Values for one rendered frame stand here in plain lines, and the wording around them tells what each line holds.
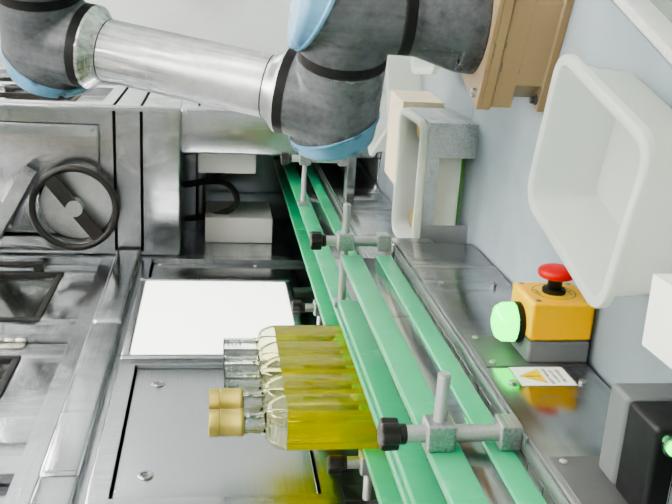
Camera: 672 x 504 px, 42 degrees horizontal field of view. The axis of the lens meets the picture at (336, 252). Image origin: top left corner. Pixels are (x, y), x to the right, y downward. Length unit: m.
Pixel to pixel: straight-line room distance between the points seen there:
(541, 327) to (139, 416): 0.70
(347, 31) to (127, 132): 1.17
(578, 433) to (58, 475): 0.74
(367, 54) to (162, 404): 0.67
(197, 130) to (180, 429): 0.98
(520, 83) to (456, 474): 0.52
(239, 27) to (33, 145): 2.79
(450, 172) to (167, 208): 0.98
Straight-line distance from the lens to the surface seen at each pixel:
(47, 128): 2.20
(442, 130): 1.37
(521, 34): 1.07
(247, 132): 2.15
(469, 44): 1.07
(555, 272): 0.95
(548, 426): 0.84
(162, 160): 2.17
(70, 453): 1.32
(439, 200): 1.40
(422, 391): 0.91
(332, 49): 1.07
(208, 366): 1.55
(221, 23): 4.88
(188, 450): 1.31
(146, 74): 1.21
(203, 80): 1.18
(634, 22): 0.94
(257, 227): 2.33
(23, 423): 1.50
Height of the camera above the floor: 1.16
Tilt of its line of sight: 8 degrees down
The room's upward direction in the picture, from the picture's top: 89 degrees counter-clockwise
